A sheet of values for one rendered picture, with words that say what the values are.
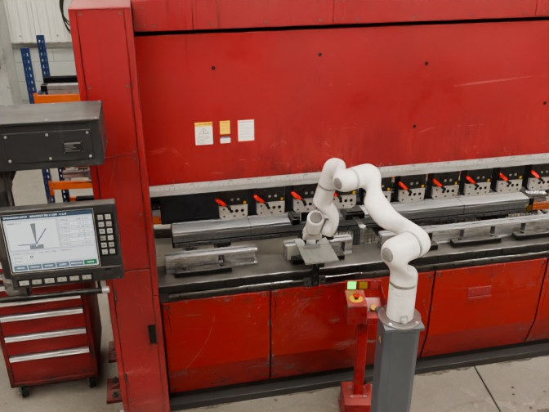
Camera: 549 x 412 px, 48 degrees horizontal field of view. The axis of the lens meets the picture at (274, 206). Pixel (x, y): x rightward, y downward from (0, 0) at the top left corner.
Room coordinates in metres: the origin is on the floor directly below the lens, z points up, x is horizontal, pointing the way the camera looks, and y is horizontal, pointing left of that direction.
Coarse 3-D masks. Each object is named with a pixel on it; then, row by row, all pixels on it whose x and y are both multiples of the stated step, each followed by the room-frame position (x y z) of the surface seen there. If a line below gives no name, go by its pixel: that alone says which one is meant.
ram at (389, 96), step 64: (192, 64) 2.91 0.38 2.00; (256, 64) 2.97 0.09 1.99; (320, 64) 3.03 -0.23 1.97; (384, 64) 3.10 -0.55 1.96; (448, 64) 3.17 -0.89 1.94; (512, 64) 3.25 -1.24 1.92; (192, 128) 2.90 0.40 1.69; (256, 128) 2.97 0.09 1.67; (320, 128) 3.04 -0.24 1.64; (384, 128) 3.11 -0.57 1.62; (448, 128) 3.18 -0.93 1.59; (512, 128) 3.26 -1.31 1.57; (192, 192) 2.90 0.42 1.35
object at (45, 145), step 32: (0, 128) 2.21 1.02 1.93; (32, 128) 2.23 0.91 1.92; (64, 128) 2.25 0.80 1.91; (96, 128) 2.27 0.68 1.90; (0, 160) 2.20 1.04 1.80; (32, 160) 2.22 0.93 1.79; (64, 160) 2.25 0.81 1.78; (96, 160) 2.27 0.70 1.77; (0, 192) 2.28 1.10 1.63; (0, 256) 2.27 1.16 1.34; (32, 288) 2.34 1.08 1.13
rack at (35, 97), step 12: (36, 36) 4.95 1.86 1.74; (24, 48) 4.49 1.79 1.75; (24, 60) 4.51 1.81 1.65; (48, 72) 4.96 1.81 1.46; (36, 96) 4.49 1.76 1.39; (48, 96) 4.50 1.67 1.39; (60, 96) 4.51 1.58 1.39; (72, 96) 4.52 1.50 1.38; (48, 168) 4.49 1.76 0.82; (60, 168) 4.97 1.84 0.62; (72, 168) 4.78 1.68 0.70; (48, 180) 4.49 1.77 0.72; (60, 180) 4.95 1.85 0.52; (84, 180) 4.54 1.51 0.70; (48, 192) 4.49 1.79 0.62; (156, 216) 4.60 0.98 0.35
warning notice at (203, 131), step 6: (198, 126) 2.91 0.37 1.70; (204, 126) 2.91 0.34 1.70; (210, 126) 2.92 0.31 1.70; (198, 132) 2.91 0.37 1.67; (204, 132) 2.91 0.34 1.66; (210, 132) 2.92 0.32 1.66; (198, 138) 2.91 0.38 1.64; (204, 138) 2.91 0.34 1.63; (210, 138) 2.92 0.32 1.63; (198, 144) 2.91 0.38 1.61; (204, 144) 2.91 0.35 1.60
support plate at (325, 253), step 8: (296, 240) 3.02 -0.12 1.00; (320, 240) 3.02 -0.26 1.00; (312, 248) 2.93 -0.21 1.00; (320, 248) 2.93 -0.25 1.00; (328, 248) 2.93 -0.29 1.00; (304, 256) 2.85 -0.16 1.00; (312, 256) 2.85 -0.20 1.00; (320, 256) 2.85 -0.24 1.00; (328, 256) 2.85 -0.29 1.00; (336, 256) 2.85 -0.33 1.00
